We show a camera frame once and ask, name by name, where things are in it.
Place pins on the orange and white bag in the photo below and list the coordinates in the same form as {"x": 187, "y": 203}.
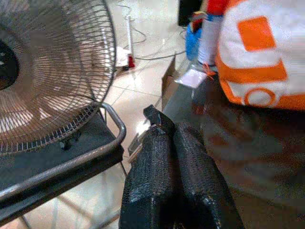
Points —
{"x": 259, "y": 51}

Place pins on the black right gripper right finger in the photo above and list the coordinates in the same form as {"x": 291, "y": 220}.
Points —
{"x": 202, "y": 176}

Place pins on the open cardboard box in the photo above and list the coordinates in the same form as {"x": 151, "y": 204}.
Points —
{"x": 169, "y": 80}

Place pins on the clear plastic bag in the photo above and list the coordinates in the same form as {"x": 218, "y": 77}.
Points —
{"x": 190, "y": 76}

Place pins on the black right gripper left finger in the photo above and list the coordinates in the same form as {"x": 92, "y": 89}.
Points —
{"x": 147, "y": 181}

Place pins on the white power strip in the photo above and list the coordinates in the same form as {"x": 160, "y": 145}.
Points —
{"x": 129, "y": 31}

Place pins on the blue plastic container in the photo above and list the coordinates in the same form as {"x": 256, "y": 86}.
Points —
{"x": 191, "y": 41}

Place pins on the white bottle with blue label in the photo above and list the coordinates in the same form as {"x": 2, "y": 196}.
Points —
{"x": 209, "y": 40}

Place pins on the dark wooden table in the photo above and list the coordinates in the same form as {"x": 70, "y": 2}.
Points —
{"x": 252, "y": 152}

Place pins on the black car key fob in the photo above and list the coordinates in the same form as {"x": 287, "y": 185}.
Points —
{"x": 159, "y": 119}

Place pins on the black stool with metal frame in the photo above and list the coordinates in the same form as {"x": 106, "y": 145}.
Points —
{"x": 59, "y": 155}

